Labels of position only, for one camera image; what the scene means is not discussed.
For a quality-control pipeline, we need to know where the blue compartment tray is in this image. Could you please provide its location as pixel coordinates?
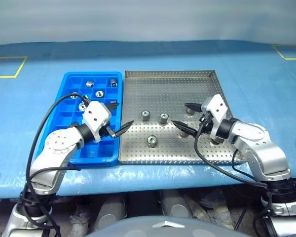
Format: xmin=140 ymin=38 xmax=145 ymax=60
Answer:
xmin=35 ymin=71 xmax=124 ymax=167

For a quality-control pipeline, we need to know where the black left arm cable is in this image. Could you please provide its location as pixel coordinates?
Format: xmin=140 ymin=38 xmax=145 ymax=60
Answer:
xmin=19 ymin=92 xmax=91 ymax=237

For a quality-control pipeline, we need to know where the grey round cylinder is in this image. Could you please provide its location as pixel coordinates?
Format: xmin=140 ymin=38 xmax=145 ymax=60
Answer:
xmin=98 ymin=197 xmax=127 ymax=226
xmin=161 ymin=190 xmax=193 ymax=218

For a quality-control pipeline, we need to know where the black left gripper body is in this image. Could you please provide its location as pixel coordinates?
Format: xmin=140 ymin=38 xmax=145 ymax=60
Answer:
xmin=100 ymin=124 xmax=114 ymax=139

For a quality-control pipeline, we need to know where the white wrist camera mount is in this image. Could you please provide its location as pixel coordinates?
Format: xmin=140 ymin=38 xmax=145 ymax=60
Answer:
xmin=82 ymin=101 xmax=113 ymax=144
xmin=200 ymin=94 xmax=229 ymax=144

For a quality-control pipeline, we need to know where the perforated metal tray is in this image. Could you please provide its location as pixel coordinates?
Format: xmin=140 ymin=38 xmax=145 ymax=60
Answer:
xmin=118 ymin=70 xmax=246 ymax=165

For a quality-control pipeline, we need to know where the grey rounded shell with emblem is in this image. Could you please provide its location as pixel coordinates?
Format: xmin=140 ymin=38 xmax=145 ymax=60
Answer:
xmin=85 ymin=216 xmax=240 ymax=237

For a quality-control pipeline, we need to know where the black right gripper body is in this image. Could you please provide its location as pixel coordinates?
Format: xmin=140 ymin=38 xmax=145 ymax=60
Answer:
xmin=198 ymin=111 xmax=214 ymax=135

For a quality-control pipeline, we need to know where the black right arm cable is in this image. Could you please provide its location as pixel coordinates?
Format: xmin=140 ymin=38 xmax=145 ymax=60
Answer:
xmin=194 ymin=116 xmax=272 ymax=237

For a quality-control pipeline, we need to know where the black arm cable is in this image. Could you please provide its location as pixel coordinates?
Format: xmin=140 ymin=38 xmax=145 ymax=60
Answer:
xmin=194 ymin=116 xmax=272 ymax=237
xmin=19 ymin=92 xmax=91 ymax=237

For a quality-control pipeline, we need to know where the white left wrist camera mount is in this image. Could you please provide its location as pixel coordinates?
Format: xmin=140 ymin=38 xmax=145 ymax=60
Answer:
xmin=82 ymin=101 xmax=113 ymax=144

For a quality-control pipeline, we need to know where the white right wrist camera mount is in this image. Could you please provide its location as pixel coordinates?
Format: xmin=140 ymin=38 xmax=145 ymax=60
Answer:
xmin=200 ymin=94 xmax=229 ymax=144

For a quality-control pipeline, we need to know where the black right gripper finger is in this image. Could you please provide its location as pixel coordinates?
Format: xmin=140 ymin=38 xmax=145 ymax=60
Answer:
xmin=172 ymin=119 xmax=200 ymax=137
xmin=184 ymin=102 xmax=201 ymax=113

